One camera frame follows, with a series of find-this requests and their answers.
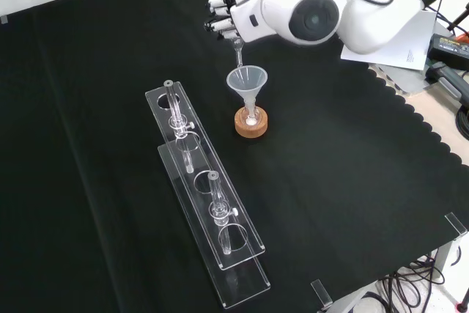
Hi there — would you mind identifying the clear plastic funnel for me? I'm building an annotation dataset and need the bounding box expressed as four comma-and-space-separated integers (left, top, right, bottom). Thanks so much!
226, 66, 269, 118

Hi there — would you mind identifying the black floor cable bundle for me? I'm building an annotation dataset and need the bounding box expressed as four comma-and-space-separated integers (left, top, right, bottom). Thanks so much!
366, 248, 469, 313

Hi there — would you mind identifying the cork ring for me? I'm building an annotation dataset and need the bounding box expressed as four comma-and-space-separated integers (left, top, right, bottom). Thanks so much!
234, 106, 270, 139

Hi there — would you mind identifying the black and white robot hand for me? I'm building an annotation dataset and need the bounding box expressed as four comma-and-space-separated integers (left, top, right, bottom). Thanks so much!
204, 0, 274, 44

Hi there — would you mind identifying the white paper sheet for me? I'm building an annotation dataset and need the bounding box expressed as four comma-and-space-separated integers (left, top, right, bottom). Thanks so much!
340, 8, 438, 71

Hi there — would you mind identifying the clear glass weighing funnel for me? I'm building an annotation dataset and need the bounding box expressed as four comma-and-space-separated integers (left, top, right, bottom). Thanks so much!
229, 36, 245, 69

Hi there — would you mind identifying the black bench cloth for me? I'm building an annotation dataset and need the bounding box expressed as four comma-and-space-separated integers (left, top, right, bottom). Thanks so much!
0, 0, 469, 313

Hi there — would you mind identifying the round-bottom glass flask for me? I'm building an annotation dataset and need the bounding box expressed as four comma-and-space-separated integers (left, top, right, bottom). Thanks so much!
240, 100, 263, 128

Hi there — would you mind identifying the black power adapter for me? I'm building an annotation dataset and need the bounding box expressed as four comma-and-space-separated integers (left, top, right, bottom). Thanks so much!
428, 33, 469, 63

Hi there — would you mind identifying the grey and black device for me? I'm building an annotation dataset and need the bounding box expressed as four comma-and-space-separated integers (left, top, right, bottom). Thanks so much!
426, 62, 469, 102

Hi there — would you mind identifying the clear acrylic funnel stand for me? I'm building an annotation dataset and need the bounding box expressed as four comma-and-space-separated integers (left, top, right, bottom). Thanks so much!
144, 78, 272, 310

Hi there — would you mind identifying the black tripod leg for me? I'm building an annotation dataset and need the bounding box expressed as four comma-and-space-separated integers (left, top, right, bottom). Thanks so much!
446, 0, 469, 32

